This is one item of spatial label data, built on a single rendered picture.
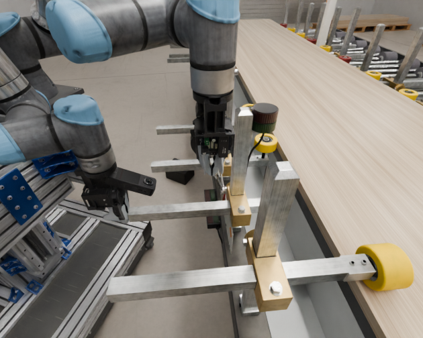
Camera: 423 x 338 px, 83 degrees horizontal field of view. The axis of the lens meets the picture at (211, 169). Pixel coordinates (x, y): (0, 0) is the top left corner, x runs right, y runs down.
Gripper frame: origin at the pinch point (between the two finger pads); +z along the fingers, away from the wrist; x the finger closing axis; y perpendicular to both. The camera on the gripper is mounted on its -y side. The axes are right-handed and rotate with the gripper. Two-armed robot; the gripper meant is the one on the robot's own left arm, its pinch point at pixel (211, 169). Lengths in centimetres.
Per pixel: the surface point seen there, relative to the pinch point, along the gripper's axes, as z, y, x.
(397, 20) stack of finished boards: 74, -694, 595
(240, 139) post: -5.4, -3.7, 7.1
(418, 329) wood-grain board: 10.4, 32.9, 32.1
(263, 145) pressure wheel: 10.2, -22.9, 20.1
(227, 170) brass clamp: 19.2, -21.4, 8.0
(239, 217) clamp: 14.4, 3.6, 7.1
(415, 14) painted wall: 61, -702, 647
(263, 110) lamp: -12.4, -4.2, 11.9
